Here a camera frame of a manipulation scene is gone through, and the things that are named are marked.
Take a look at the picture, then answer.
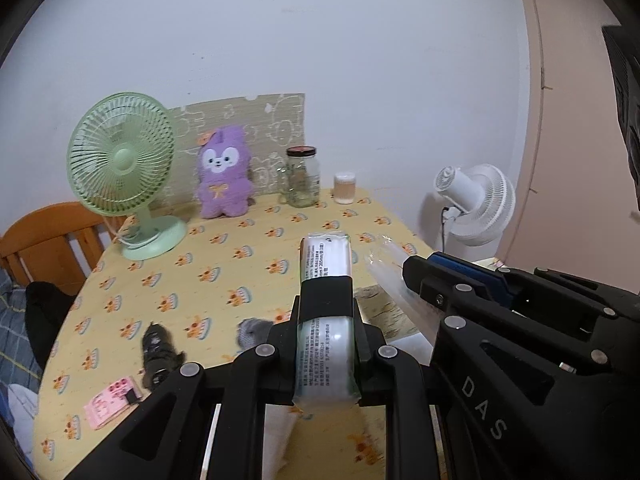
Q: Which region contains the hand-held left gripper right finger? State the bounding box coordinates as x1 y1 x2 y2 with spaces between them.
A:
326 279 442 480

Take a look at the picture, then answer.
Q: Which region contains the pink packet with black clip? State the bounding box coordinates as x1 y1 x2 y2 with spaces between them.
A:
82 376 143 431

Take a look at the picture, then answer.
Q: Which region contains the glass jar with dark lid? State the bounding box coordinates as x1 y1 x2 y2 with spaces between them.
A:
279 146 321 209

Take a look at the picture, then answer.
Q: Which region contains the grey sock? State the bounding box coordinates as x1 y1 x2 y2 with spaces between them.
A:
236 317 276 351

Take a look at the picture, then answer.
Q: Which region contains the cotton swab container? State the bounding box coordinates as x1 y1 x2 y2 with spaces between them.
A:
333 172 357 205

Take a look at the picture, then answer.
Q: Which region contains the purple plush bunny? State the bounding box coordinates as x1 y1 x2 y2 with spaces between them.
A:
196 126 257 220

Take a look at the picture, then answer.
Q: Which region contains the white cloth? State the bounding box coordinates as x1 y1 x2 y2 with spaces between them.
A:
6 384 41 461

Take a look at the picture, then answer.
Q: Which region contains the beige cartoon print mat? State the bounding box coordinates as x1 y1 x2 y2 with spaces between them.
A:
159 93 307 211

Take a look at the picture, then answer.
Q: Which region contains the dark textured object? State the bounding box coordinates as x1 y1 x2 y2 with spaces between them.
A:
601 22 640 212

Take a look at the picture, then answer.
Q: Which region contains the black garment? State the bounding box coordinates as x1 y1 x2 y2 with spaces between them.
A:
25 281 83 376

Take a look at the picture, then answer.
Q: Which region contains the white standing fan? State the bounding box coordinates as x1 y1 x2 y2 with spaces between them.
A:
433 163 516 261

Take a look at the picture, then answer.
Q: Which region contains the green desk fan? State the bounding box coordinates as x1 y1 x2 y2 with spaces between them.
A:
67 92 188 262

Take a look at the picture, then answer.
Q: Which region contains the black roll of bags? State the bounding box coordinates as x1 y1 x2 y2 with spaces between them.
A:
141 322 186 391

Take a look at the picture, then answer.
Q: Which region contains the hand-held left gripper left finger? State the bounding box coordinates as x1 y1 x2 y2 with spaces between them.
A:
65 279 327 480

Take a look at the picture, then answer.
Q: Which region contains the transparent plastic bag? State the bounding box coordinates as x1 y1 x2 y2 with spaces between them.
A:
366 234 441 361

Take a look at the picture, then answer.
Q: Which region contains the blue plaid bedding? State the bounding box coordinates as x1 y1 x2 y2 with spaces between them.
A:
0 267 46 396

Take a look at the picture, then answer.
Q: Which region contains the white tissue pack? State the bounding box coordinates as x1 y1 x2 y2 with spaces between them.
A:
291 231 361 407

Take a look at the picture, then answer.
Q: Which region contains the black fan power cable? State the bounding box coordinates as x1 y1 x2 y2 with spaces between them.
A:
440 206 459 255

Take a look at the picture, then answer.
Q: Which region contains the white fan power cable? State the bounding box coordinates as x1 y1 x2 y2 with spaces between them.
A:
111 214 167 250

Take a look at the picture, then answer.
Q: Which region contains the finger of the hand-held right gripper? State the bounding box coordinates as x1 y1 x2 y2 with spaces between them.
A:
427 251 640 344
402 254 507 334

